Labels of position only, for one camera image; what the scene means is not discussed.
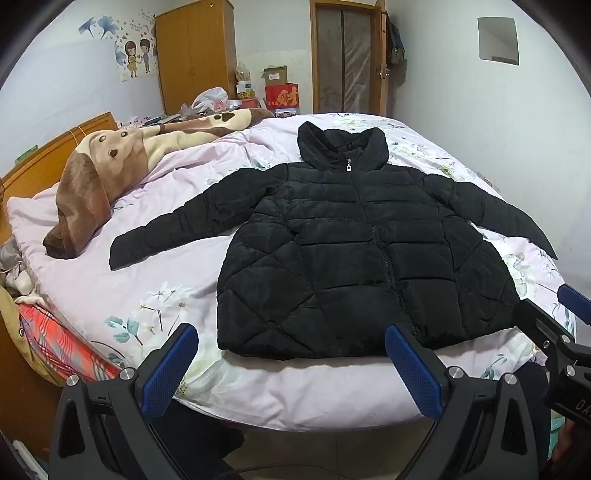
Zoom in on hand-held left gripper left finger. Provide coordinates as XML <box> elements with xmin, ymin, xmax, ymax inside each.
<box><xmin>48</xmin><ymin>323</ymin><xmax>199</xmax><ymax>480</ymax></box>

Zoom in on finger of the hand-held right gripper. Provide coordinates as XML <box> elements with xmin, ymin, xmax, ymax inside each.
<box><xmin>512</xmin><ymin>299</ymin><xmax>578</xmax><ymax>354</ymax></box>
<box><xmin>557</xmin><ymin>284</ymin><xmax>591</xmax><ymax>324</ymax></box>

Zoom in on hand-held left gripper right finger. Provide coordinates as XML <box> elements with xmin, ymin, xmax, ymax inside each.
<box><xmin>385</xmin><ymin>324</ymin><xmax>552</xmax><ymax>480</ymax></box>

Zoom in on black puffer jacket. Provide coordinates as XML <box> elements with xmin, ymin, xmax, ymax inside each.
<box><xmin>109</xmin><ymin>121</ymin><xmax>558</xmax><ymax>361</ymax></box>

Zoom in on person's dark trousers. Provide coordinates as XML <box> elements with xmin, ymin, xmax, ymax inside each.
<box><xmin>150</xmin><ymin>362</ymin><xmax>561</xmax><ymax>480</ymax></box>

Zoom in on pink floral duvet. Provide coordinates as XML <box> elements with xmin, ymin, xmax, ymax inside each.
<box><xmin>7</xmin><ymin>112</ymin><xmax>578</xmax><ymax>432</ymax></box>

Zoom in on red plaid cloth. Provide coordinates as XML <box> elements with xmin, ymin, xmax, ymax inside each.
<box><xmin>16</xmin><ymin>298</ymin><xmax>121</xmax><ymax>384</ymax></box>

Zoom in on tan cloth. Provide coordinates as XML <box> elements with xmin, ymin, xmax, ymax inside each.
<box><xmin>0</xmin><ymin>286</ymin><xmax>61</xmax><ymax>384</ymax></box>

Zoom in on grey white cloth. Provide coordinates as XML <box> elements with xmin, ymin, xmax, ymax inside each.
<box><xmin>0</xmin><ymin>242</ymin><xmax>33</xmax><ymax>296</ymax></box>

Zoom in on brown dog print blanket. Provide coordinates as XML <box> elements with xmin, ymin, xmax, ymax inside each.
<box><xmin>42</xmin><ymin>107</ymin><xmax>275</xmax><ymax>259</ymax></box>

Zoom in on wooden headboard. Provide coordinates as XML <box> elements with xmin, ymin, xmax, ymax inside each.
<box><xmin>0</xmin><ymin>111</ymin><xmax>118</xmax><ymax>245</ymax></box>

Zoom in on white plastic bag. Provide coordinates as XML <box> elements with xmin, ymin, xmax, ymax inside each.
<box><xmin>191</xmin><ymin>87</ymin><xmax>229</xmax><ymax>112</ymax></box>

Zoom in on red gift box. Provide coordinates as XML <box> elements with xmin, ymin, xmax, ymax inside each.
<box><xmin>264</xmin><ymin>83</ymin><xmax>300</xmax><ymax>112</ymax></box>

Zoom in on clear gift bag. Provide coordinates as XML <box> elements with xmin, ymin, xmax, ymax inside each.
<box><xmin>235</xmin><ymin>62</ymin><xmax>252</xmax><ymax>97</ymax></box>

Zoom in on hanging bag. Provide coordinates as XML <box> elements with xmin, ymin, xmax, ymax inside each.
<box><xmin>388</xmin><ymin>18</ymin><xmax>406</xmax><ymax>65</ymax></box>

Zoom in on wooden wardrobe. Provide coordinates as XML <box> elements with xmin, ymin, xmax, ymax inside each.
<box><xmin>154</xmin><ymin>0</ymin><xmax>238</xmax><ymax>116</ymax></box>

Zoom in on wooden door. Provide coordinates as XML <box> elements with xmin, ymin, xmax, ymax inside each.
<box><xmin>309</xmin><ymin>0</ymin><xmax>389</xmax><ymax>116</ymax></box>

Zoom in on cartoon couple wall poster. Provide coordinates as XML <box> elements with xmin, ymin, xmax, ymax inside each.
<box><xmin>113</xmin><ymin>34</ymin><xmax>155</xmax><ymax>84</ymax></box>

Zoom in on blue flower wall sticker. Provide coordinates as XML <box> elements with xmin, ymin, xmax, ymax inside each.
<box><xmin>78</xmin><ymin>15</ymin><xmax>116</xmax><ymax>35</ymax></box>

